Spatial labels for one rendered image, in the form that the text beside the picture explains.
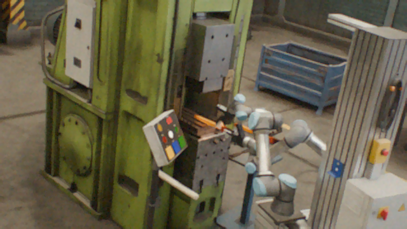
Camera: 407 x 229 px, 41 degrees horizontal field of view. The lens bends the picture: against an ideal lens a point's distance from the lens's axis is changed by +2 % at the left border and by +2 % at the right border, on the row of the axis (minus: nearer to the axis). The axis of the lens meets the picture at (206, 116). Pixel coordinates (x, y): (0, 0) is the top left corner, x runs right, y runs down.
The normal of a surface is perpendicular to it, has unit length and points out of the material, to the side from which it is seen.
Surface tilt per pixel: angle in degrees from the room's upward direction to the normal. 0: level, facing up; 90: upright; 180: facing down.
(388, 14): 90
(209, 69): 90
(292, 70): 89
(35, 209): 0
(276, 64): 89
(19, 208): 0
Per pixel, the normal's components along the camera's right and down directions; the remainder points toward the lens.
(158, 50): -0.70, 0.16
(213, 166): 0.70, 0.35
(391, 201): 0.47, 0.38
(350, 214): -0.87, 0.07
